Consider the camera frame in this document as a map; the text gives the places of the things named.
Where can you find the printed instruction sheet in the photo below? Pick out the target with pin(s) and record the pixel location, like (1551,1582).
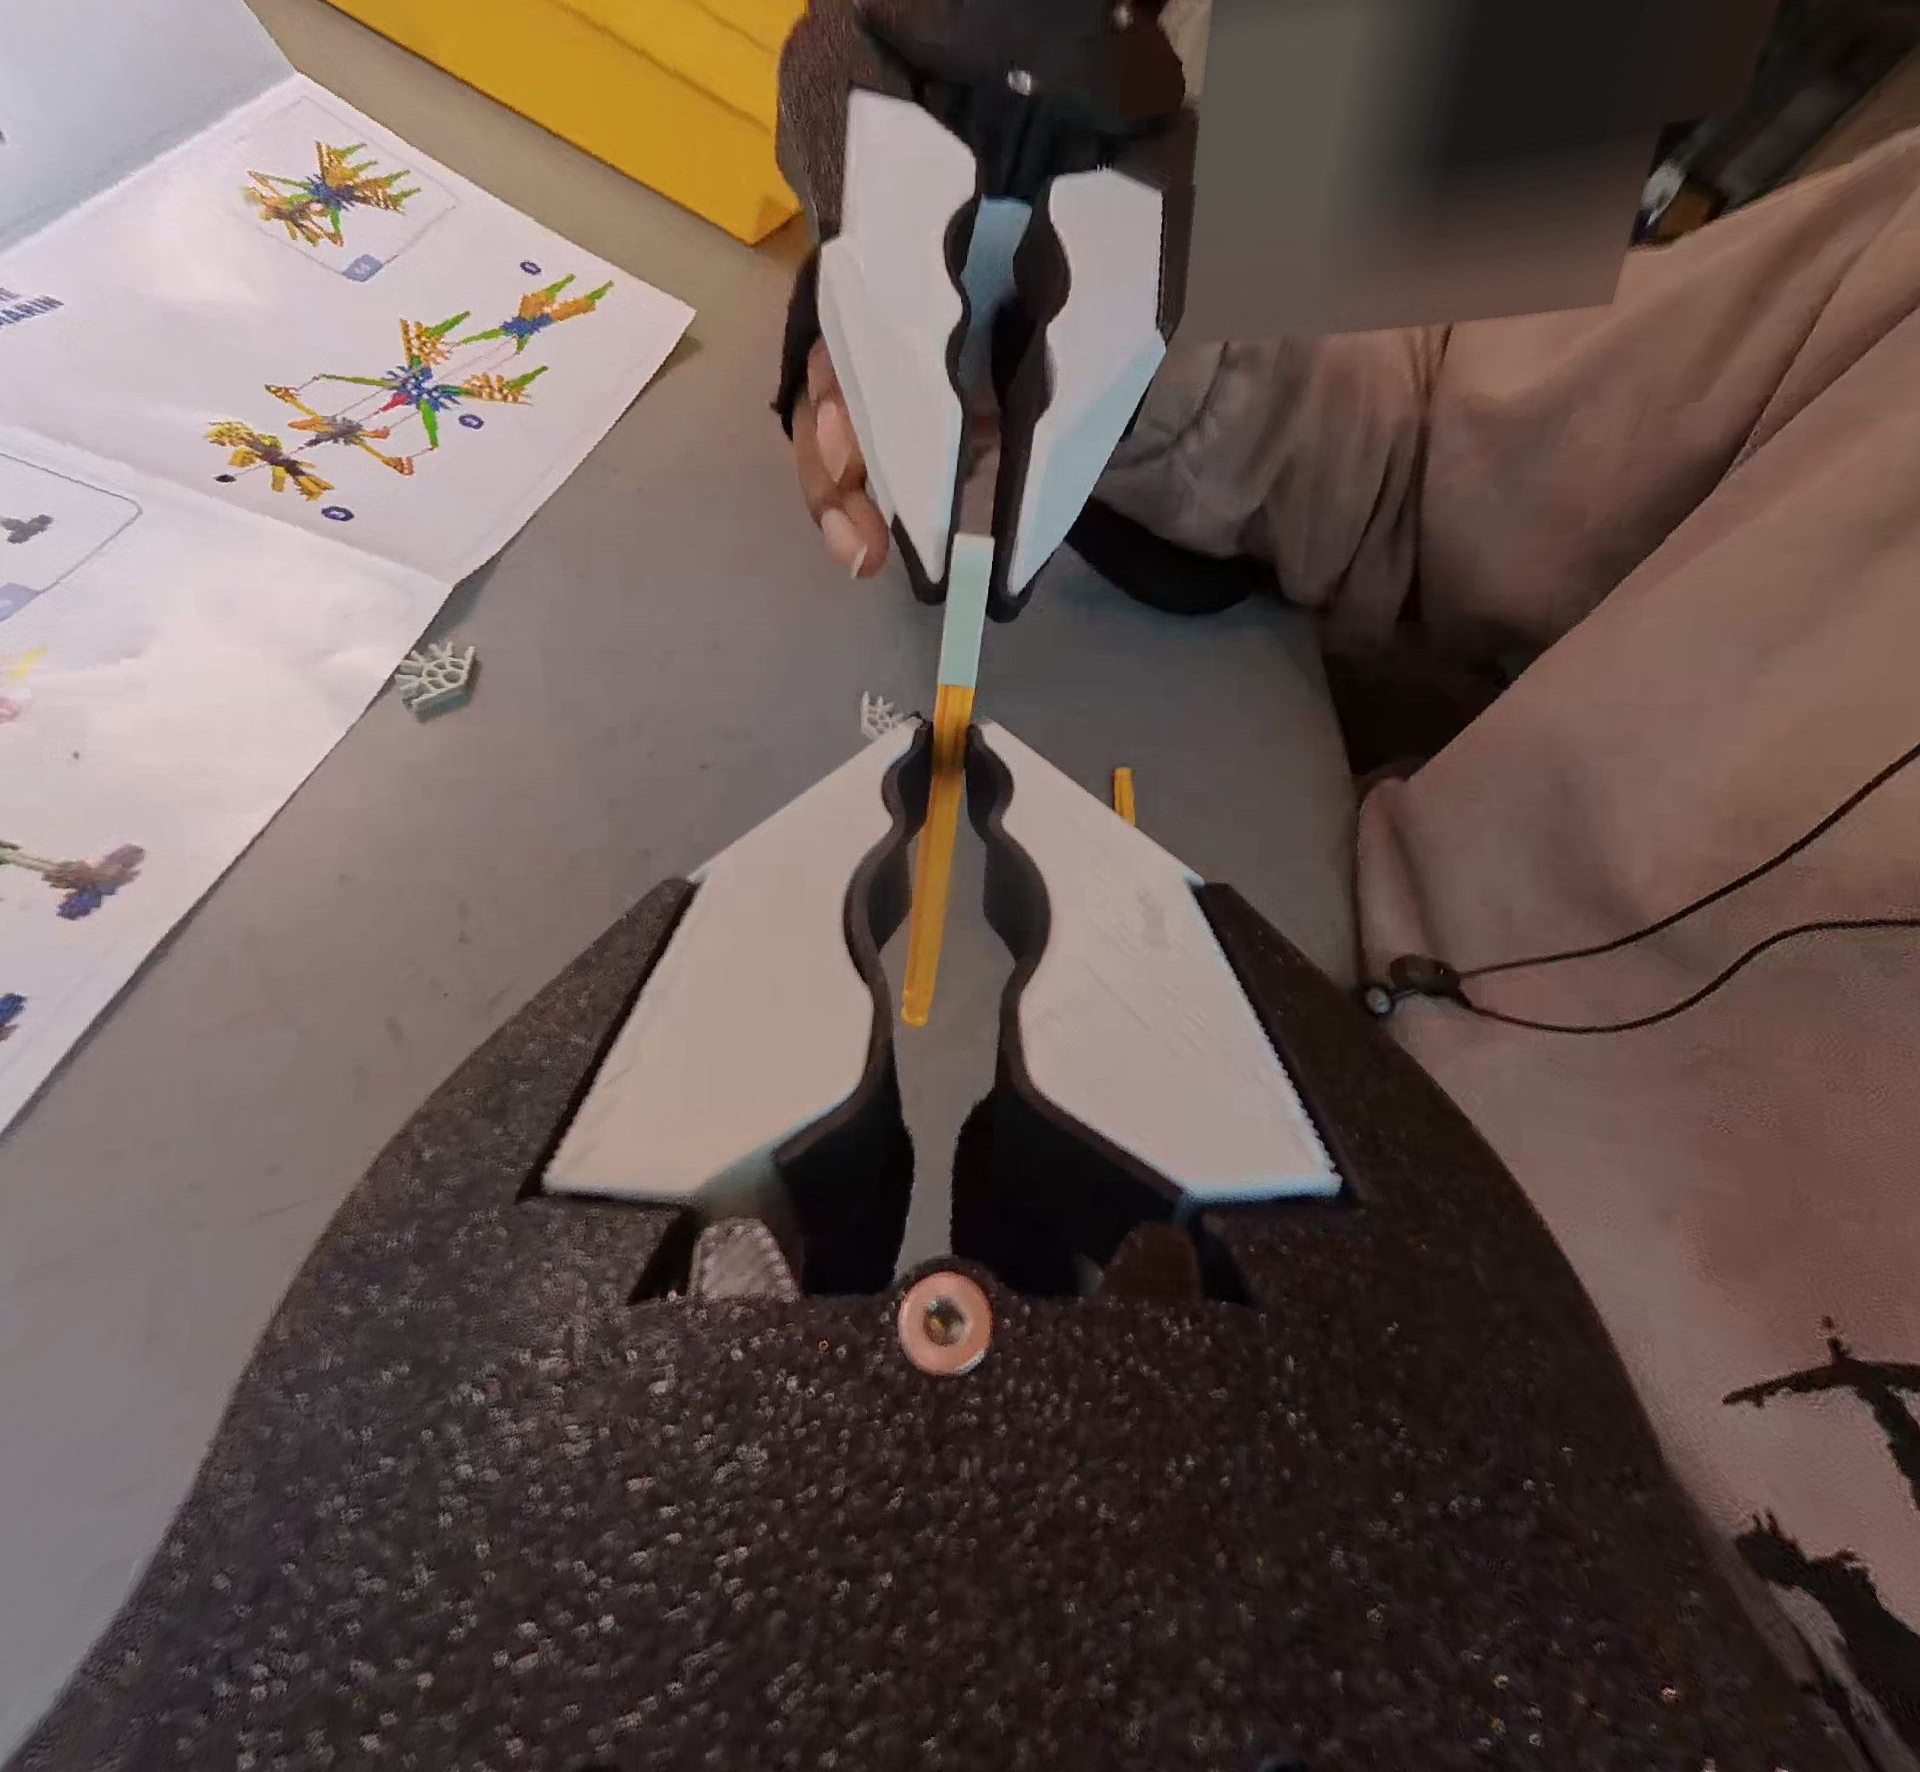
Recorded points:
(179,572)

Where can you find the small grey toy connector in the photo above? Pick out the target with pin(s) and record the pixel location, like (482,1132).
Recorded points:
(438,678)
(879,718)

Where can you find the yellow plastic bin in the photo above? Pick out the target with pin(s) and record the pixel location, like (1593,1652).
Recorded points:
(541,3)

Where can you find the grey desk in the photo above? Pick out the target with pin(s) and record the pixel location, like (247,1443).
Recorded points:
(630,692)

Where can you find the person's right hand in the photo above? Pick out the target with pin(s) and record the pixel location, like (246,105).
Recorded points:
(840,483)

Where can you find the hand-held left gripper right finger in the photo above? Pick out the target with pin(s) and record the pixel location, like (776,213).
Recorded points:
(1172,1054)

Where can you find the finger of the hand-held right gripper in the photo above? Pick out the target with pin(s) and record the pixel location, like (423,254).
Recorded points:
(1104,334)
(886,302)

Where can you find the long orange toy rod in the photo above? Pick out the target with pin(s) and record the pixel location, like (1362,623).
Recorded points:
(1126,792)

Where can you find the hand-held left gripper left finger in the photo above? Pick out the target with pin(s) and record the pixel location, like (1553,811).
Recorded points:
(720,1054)

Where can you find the person's right forearm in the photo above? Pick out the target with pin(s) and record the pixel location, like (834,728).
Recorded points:
(1290,468)

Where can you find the person in beige sweatshirt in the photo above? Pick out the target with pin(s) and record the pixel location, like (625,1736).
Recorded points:
(1682,1173)

